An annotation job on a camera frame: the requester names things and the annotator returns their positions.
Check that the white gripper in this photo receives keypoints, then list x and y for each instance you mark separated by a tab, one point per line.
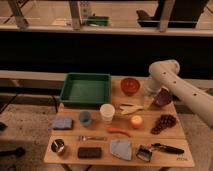
151	87

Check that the purple bowl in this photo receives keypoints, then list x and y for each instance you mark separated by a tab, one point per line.
163	98

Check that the red bowl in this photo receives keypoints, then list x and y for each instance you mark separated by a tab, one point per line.
130	86

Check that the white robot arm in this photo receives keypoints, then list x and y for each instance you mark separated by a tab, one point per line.
165	73

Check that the green plastic tray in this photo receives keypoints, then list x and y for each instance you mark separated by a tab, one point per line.
86	90

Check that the yellow banana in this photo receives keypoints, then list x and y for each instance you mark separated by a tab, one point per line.
129	108

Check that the dark grape bunch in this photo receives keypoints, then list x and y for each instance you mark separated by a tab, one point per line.
163	122

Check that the orange fruit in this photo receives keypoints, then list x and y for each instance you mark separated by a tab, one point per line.
136	121

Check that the white plastic cup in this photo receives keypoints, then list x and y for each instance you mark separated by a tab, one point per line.
107	112

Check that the orange carrot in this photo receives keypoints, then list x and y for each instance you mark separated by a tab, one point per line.
117	130

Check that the blue folded cloth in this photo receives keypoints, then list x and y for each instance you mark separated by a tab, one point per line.
121	148

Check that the blue plastic cup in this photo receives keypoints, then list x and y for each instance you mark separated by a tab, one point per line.
85	118

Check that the black background machine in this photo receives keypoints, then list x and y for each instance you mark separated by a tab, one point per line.
185	14

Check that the metal fork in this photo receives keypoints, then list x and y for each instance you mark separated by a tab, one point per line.
85	138

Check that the green object in background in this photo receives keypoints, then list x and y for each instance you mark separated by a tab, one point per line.
97	20

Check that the dark brown block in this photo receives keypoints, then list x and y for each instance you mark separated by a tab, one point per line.
89	152

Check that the blue sponge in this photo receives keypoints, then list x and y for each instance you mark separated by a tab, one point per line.
62	124

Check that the metal cup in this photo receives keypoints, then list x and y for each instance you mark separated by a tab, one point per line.
58	146

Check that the black handled tool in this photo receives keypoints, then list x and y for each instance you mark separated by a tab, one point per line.
167	149

